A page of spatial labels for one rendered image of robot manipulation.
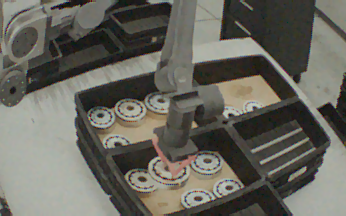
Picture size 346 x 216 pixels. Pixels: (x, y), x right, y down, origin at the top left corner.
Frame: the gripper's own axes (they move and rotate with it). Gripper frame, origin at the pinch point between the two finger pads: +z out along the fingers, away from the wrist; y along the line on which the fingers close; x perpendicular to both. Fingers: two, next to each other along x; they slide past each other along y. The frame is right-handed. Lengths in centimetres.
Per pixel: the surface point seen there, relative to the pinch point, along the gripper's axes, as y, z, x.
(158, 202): 5.4, 23.0, -2.4
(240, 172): 5.2, 19.7, -30.6
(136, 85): 50, 16, -16
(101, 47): 151, 69, -45
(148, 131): 35.8, 23.1, -14.7
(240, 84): 47, 22, -57
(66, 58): 151, 70, -21
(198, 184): 8.6, 22.7, -17.6
